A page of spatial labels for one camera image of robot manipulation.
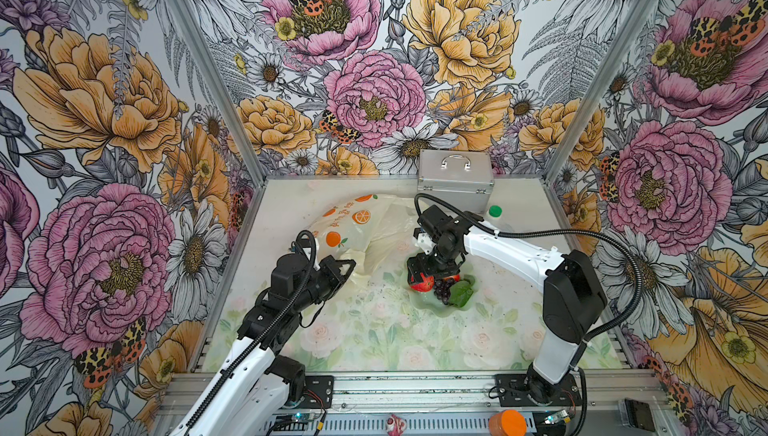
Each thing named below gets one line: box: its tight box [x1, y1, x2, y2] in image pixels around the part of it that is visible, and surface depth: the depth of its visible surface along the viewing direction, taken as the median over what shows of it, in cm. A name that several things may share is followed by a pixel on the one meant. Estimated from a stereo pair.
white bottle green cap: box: [487, 204, 505, 231], surface depth 101 cm
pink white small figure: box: [386, 414, 407, 436], surface depth 67 cm
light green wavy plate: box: [407, 273, 481, 317], surface depth 88 cm
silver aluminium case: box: [417, 150, 495, 215], surface depth 107 cm
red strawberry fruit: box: [410, 272, 435, 293], surface depth 87 cm
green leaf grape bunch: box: [433, 274, 475, 307], surface depth 86 cm
